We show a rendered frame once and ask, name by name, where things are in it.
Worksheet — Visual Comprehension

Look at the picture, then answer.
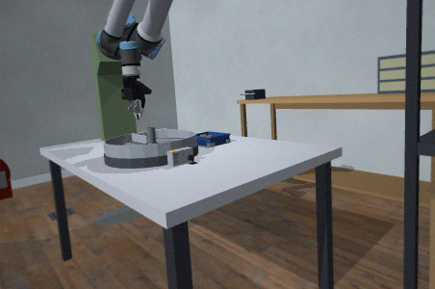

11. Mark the grey round turntable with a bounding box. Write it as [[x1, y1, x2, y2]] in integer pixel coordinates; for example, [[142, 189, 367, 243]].
[[103, 130, 198, 169]]

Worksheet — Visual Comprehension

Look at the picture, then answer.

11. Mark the blue crate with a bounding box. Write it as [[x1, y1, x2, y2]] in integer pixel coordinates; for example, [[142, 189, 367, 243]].
[[196, 131, 231, 147]]

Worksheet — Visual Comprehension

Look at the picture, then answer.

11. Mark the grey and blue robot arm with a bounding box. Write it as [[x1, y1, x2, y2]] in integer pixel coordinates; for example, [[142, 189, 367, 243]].
[[96, 0, 173, 76]]

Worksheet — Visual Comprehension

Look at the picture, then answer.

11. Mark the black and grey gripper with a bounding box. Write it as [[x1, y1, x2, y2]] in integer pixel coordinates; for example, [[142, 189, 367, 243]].
[[121, 75, 145, 119]]

